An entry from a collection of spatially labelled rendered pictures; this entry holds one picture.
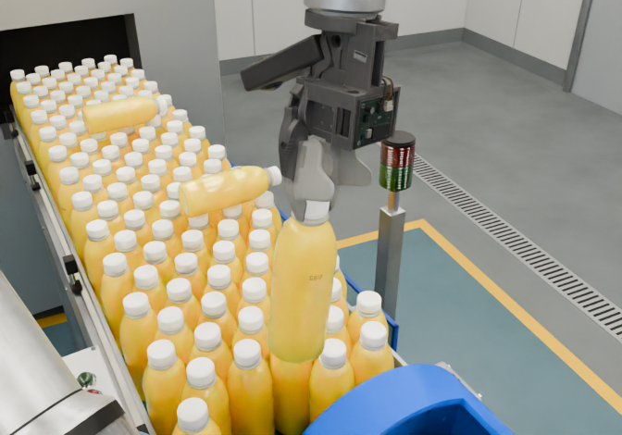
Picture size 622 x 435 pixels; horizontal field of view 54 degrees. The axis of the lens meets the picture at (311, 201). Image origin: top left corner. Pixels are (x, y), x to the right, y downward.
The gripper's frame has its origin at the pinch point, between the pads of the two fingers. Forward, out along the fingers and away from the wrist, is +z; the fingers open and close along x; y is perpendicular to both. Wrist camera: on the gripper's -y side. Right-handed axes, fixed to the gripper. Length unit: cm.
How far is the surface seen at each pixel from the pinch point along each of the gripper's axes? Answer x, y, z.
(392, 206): 48, -20, 22
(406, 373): 3.4, 13.0, 17.3
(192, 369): -4.0, -15.9, 30.4
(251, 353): 3.7, -12.1, 29.5
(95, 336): 2, -54, 49
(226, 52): 281, -342, 71
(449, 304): 164, -57, 117
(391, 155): 44.1, -19.2, 10.3
